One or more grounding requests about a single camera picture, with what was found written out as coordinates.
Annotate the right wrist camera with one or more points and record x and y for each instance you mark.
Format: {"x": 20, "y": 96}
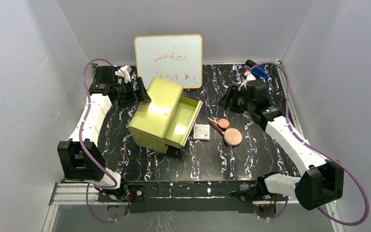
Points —
{"x": 248, "y": 77}

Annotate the aluminium rail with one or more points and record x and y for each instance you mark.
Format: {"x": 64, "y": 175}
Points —
{"x": 139, "y": 191}
{"x": 296, "y": 118}

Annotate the blue stapler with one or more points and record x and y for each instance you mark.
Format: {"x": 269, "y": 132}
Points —
{"x": 259, "y": 71}

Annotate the orange framed whiteboard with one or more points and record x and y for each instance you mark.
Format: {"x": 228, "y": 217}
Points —
{"x": 176, "y": 58}

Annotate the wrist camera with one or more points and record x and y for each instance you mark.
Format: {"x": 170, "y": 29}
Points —
{"x": 248, "y": 77}
{"x": 123, "y": 75}

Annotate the red lip pencil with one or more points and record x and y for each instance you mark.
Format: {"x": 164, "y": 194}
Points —
{"x": 216, "y": 128}

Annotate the aluminium right side rail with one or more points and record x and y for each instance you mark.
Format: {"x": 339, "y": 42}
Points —
{"x": 296, "y": 118}

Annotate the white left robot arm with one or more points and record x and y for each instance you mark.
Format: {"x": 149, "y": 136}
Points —
{"x": 79, "y": 155}

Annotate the small round powder puff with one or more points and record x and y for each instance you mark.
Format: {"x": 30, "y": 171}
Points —
{"x": 223, "y": 123}

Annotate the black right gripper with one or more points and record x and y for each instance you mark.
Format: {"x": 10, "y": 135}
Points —
{"x": 233, "y": 99}

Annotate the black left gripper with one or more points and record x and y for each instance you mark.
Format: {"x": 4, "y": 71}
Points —
{"x": 136, "y": 93}

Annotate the aluminium front rail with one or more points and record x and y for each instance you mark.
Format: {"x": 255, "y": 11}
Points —
{"x": 139, "y": 191}

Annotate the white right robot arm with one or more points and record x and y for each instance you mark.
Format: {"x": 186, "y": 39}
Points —
{"x": 320, "y": 181}

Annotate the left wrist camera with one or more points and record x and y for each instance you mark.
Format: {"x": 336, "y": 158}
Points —
{"x": 123, "y": 75}

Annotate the large round powder puff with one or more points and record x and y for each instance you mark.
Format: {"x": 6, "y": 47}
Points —
{"x": 232, "y": 137}

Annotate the green metal drawer chest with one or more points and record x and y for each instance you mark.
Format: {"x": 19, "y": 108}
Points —
{"x": 167, "y": 120}

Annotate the white makeup packet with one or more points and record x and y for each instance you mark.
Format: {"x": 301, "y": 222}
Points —
{"x": 201, "y": 132}

